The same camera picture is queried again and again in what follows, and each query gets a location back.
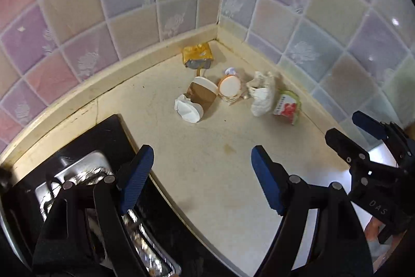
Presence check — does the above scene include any small yogurt cup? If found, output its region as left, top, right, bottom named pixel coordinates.
left=218, top=67, right=243, bottom=105

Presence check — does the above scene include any black gas stove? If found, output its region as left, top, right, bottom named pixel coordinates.
left=1, top=114, right=222, bottom=276

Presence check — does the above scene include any crumpled yellow wrapper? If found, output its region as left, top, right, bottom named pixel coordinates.
left=182, top=43, right=214, bottom=70

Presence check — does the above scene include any white paper bag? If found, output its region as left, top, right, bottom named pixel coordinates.
left=246, top=72, right=276, bottom=117

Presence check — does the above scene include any red green snack packet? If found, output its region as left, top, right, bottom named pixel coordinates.
left=272, top=90, right=302, bottom=125

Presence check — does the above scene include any person's right hand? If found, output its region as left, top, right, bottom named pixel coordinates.
left=364, top=217, right=384, bottom=242

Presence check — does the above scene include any brown paper cup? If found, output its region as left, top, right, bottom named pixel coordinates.
left=174, top=77, right=219, bottom=124

